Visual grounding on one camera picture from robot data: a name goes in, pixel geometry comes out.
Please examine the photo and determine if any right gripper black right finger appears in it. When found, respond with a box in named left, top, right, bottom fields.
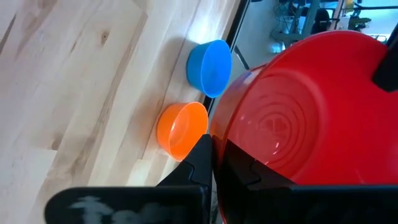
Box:
left=214, top=138, right=295, bottom=188

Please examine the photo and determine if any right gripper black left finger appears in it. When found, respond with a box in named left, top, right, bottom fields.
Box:
left=157, top=133, right=213, bottom=188

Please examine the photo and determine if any orange plastic mini bowl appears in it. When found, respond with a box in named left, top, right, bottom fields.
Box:
left=155, top=101, right=210, bottom=162

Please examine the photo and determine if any red plastic mini bowl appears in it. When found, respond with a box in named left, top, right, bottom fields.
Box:
left=210, top=29, right=398, bottom=224

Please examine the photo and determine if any blue plastic mini bowl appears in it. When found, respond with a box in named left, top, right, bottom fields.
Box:
left=185, top=39, right=233, bottom=99

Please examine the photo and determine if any black aluminium table frame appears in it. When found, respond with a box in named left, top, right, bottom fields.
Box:
left=203, top=0, right=252, bottom=110

